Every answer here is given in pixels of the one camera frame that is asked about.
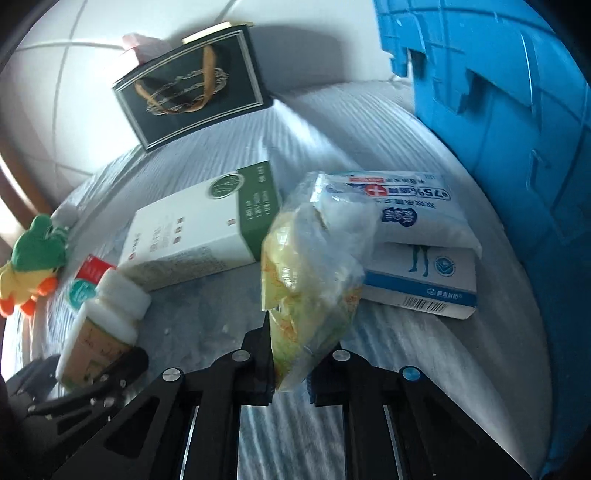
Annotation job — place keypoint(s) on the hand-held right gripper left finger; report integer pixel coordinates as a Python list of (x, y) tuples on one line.
[(258, 364)]

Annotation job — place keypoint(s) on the pink white tissue box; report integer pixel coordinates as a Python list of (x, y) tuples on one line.
[(138, 46)]

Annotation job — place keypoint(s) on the wooden door frame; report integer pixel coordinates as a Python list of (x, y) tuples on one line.
[(18, 198)]

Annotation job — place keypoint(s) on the red and teal packet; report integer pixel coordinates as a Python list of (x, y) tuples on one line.
[(87, 277)]

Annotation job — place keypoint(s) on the white and green carton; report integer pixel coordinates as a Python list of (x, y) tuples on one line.
[(184, 240)]

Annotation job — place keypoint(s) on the plastic bag yellow green contents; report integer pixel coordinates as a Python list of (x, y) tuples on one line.
[(304, 277)]

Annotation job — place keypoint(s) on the white pill bottle tan label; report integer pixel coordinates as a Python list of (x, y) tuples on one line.
[(106, 323)]

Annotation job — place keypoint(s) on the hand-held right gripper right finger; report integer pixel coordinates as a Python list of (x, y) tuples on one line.
[(332, 374)]

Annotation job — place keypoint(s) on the blue plastic crate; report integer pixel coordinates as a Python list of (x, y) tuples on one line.
[(508, 138)]

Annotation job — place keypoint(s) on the black gift bag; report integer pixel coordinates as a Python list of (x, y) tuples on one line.
[(184, 115)]

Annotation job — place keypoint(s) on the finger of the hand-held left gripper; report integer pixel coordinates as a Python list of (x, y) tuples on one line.
[(120, 374)]

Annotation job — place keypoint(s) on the yellow duck plush green hat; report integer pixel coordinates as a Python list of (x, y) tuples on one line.
[(32, 258)]

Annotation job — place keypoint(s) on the white blue medicine box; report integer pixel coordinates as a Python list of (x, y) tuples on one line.
[(429, 277)]

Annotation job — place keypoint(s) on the white blue wipes packet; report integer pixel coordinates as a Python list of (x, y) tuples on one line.
[(425, 217)]

